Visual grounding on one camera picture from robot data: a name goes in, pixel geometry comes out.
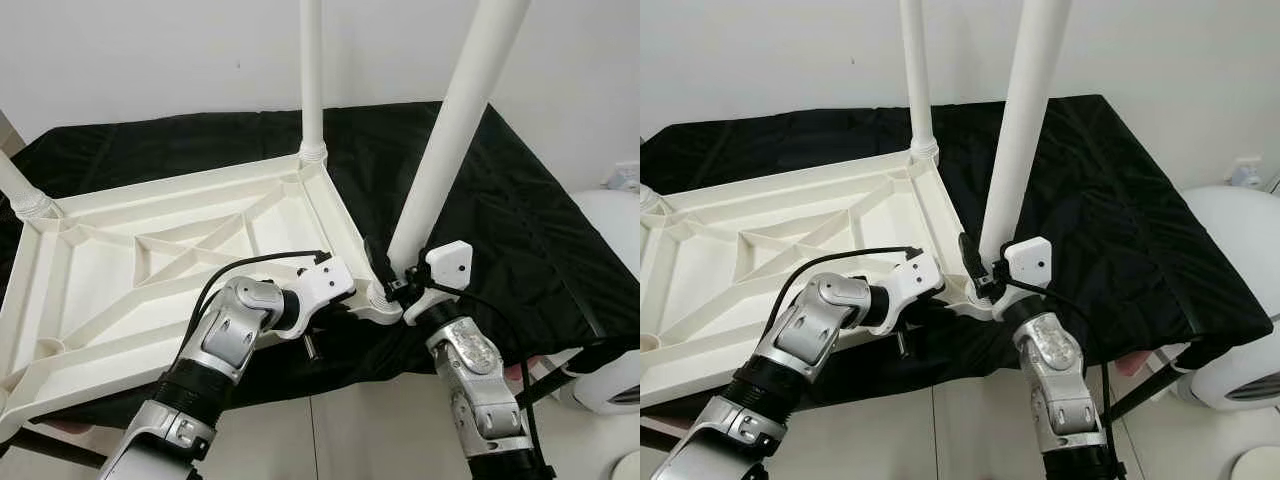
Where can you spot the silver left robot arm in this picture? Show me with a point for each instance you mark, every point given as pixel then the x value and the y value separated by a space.
pixel 815 325
pixel 225 330

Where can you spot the white wall plug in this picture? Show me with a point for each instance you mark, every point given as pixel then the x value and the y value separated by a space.
pixel 625 178
pixel 1245 172

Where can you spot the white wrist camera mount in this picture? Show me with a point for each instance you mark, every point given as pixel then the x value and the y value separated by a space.
pixel 915 275
pixel 450 262
pixel 1030 258
pixel 325 280

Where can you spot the white round disc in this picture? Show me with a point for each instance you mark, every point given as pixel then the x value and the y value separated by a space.
pixel 628 467
pixel 1258 465

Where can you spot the white rounded object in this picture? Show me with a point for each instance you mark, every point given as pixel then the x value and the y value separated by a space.
pixel 615 215
pixel 1240 220

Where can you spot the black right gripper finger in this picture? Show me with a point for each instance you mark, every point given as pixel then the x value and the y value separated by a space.
pixel 970 260
pixel 378 265

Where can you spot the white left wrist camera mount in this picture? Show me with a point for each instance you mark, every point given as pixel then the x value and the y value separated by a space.
pixel 325 280
pixel 915 275

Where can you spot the black cloth table cover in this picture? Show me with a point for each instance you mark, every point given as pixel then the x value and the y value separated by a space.
pixel 1130 230
pixel 540 230

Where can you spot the white plastic children table top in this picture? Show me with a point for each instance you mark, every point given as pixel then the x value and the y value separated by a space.
pixel 700 280
pixel 100 280

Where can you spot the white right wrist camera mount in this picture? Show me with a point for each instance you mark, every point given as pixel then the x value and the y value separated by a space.
pixel 450 262
pixel 1030 258

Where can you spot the black table frame bar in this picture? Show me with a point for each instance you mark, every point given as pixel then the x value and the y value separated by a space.
pixel 50 448
pixel 655 437

